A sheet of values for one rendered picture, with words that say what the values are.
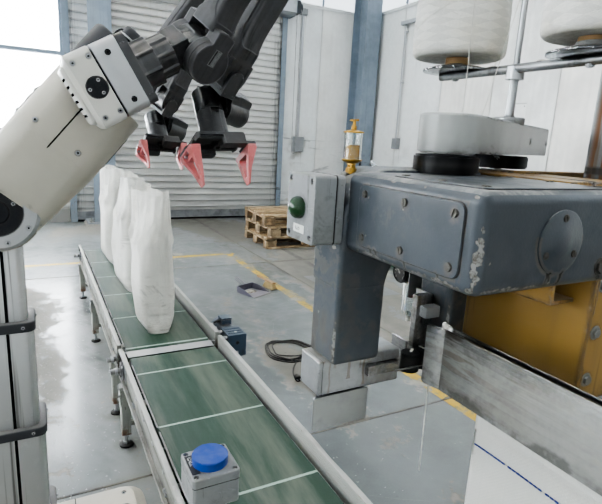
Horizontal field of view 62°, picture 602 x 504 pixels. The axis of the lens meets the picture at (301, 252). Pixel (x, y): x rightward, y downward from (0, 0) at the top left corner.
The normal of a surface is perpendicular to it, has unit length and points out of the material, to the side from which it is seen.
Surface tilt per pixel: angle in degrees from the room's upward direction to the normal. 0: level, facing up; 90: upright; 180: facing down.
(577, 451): 90
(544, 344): 90
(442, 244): 90
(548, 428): 90
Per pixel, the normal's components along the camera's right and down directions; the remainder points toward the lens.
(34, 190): 0.05, 0.61
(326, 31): 0.46, 0.22
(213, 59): 0.61, 0.66
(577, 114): -0.89, 0.06
